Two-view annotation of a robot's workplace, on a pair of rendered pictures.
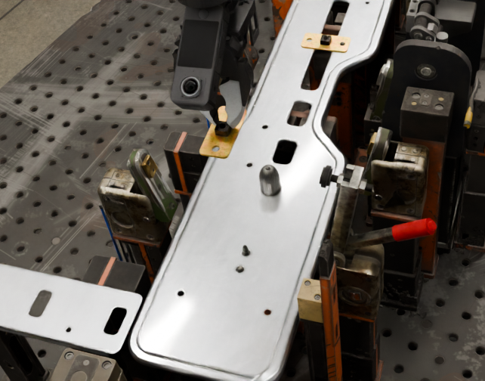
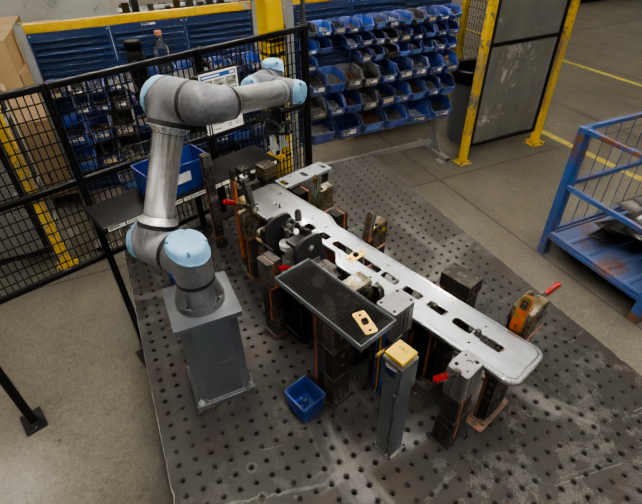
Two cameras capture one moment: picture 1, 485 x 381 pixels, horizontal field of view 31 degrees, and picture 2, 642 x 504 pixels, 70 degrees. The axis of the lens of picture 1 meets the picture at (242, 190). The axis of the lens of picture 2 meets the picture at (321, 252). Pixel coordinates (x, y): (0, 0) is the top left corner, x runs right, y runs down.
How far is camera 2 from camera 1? 2.17 m
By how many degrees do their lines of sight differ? 74
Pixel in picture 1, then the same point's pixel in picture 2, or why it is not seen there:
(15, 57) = (632, 352)
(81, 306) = (295, 179)
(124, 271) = (301, 191)
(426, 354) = (246, 292)
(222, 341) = (257, 195)
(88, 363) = (267, 165)
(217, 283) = (275, 199)
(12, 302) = (308, 170)
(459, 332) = (245, 304)
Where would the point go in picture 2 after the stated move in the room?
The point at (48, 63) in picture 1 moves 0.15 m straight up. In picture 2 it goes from (481, 253) to (487, 228)
